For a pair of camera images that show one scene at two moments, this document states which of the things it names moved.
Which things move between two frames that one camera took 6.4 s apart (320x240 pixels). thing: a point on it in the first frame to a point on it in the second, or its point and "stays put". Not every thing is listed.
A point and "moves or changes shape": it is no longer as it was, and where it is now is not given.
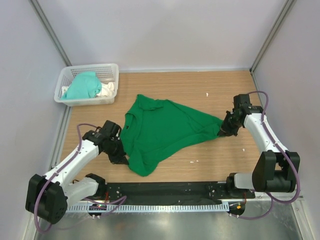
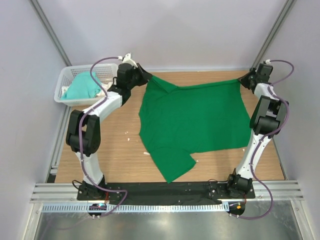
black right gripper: (225, 130) to (243, 79)
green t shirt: (153, 127) moves or changes shape
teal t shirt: (84, 85) stays put
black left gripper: (119, 158) to (144, 75)
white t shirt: (107, 90) stays put
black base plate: (175, 193) stays put
